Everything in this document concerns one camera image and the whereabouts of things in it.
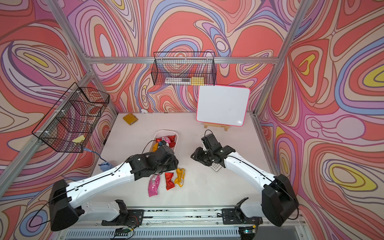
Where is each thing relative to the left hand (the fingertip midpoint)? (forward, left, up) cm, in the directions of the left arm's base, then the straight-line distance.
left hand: (178, 163), depth 76 cm
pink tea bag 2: (+21, +10, -9) cm, 25 cm away
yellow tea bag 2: (+17, +17, -11) cm, 27 cm away
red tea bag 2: (+21, +6, -11) cm, 25 cm away
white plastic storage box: (+27, +16, -10) cm, 33 cm away
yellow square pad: (+45, +42, -14) cm, 63 cm away
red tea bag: (-6, +5, -13) cm, 15 cm away
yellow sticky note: (+7, +48, +11) cm, 50 cm away
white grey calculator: (+5, -21, -14) cm, 26 cm away
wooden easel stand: (+33, -31, -10) cm, 46 cm away
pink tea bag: (-6, +15, -13) cm, 21 cm away
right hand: (+3, -8, -4) cm, 10 cm away
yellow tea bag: (-1, 0, -11) cm, 11 cm away
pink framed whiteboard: (+42, -28, +2) cm, 51 cm away
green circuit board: (-27, +26, -16) cm, 41 cm away
